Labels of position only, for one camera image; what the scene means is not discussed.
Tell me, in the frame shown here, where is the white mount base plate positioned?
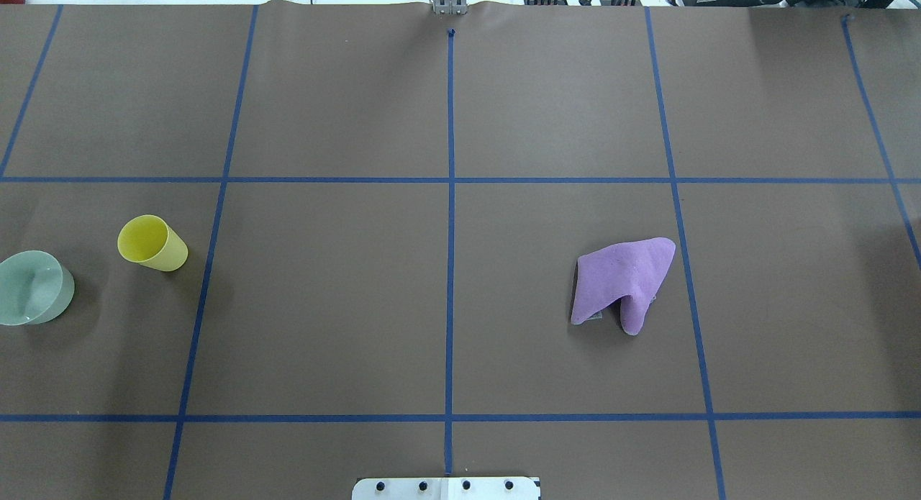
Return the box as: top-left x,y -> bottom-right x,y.
351,476 -> 542,499

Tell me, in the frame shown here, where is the yellow plastic cup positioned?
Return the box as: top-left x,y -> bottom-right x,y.
117,214 -> 189,273

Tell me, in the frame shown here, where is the purple cloth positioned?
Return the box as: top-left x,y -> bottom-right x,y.
570,237 -> 676,336

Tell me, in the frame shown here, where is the green bowl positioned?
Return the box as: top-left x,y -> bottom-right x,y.
1,250 -> 76,327

